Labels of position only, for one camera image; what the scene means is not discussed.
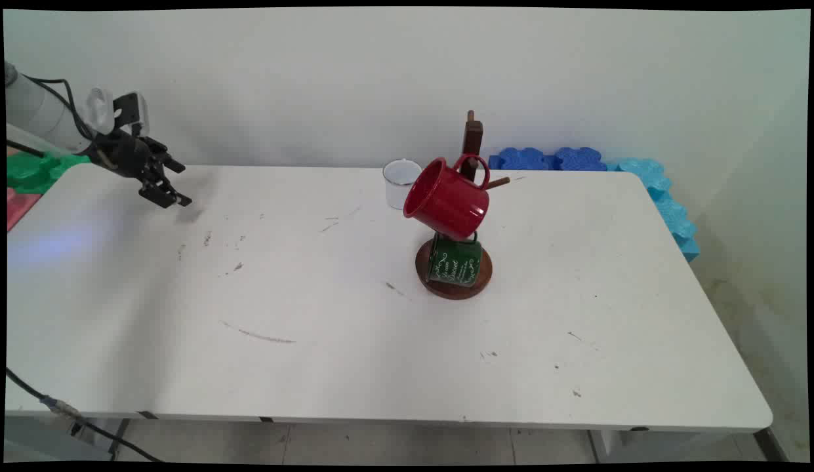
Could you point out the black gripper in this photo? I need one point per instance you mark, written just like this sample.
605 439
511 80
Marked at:
128 156

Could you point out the red enamel mug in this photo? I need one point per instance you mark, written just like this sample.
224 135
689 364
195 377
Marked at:
449 200

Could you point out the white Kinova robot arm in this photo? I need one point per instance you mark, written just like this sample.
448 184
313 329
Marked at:
39 108

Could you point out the short tan tube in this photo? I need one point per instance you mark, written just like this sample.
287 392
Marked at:
107 159

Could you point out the green foam tile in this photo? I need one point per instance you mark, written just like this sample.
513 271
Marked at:
36 172

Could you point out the red foam tile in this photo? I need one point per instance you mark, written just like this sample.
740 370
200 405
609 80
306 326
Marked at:
18 206

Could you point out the black metal table leg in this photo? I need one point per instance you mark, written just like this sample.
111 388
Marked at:
120 438
771 444

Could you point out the green enamel mug white print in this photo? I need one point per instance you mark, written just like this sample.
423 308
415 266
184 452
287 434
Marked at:
454 263

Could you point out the dark wooden mug tree stand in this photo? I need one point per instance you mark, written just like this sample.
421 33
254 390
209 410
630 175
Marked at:
472 141

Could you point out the dark blue foam tile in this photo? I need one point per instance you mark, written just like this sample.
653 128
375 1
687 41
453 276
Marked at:
521 159
579 159

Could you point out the light blue foam tile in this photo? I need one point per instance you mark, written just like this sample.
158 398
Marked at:
669 210

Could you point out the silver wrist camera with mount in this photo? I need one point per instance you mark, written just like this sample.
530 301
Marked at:
100 108

